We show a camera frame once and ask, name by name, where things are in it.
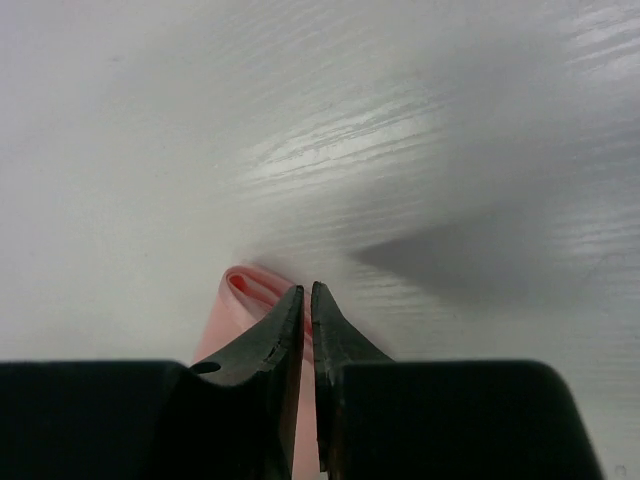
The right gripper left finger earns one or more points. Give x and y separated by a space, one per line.
104 420

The pink cloth napkin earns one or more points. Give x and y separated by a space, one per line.
240 310

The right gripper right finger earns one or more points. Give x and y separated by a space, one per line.
487 419

